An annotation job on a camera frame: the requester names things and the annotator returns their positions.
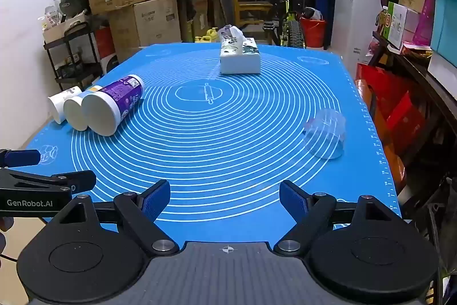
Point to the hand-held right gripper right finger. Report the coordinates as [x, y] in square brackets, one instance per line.
[294, 200]

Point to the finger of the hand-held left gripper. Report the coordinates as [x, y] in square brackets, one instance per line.
[21, 157]
[76, 180]

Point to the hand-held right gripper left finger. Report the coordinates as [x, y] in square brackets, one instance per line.
[157, 200]

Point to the small white paper cup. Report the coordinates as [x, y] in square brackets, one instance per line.
[57, 105]

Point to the white paper cup blue band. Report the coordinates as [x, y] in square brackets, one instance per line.
[75, 112]

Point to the clear plastic cup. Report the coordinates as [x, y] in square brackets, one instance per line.
[326, 133]

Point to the purple printed paper cup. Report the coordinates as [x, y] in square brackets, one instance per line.
[117, 98]

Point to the person's left hand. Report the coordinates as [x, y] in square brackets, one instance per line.
[5, 224]

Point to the blue silicone baking mat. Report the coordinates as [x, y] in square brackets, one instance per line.
[232, 147]

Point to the black metal shelf cart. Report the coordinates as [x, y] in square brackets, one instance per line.
[73, 51]

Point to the red paper bags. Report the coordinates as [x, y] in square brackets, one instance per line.
[392, 101]

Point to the white tissue box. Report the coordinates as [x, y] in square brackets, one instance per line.
[239, 62]

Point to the black helmet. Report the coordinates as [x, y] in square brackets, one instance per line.
[71, 1]

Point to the red plastic bucket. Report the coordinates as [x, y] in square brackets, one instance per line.
[314, 33]

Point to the black bicycle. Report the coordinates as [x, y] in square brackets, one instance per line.
[291, 30]

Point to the yellow plastic jugs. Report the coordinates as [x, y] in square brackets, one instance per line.
[207, 36]

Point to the large plain cardboard box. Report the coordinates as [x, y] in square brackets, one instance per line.
[153, 22]

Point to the white chest freezer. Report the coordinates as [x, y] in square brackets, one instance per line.
[353, 22]

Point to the green and white carton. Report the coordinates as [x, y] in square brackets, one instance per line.
[398, 24]

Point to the pink gift bag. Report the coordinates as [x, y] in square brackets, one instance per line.
[425, 19]

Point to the teal plastic storage bin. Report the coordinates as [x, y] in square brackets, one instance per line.
[446, 19]

